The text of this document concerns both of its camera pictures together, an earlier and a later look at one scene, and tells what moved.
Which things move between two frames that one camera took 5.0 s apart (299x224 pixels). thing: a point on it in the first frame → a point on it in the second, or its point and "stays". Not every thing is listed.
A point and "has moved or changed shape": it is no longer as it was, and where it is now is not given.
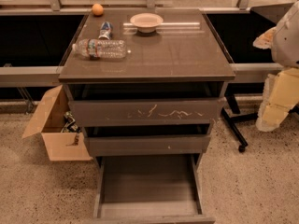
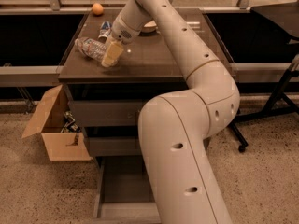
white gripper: (287, 42) → (121, 34)
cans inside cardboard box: (70, 125) stays
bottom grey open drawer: (149, 189) stays
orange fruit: (97, 9) stays
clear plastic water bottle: (94, 49) has moved or changed shape
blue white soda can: (106, 31) stays
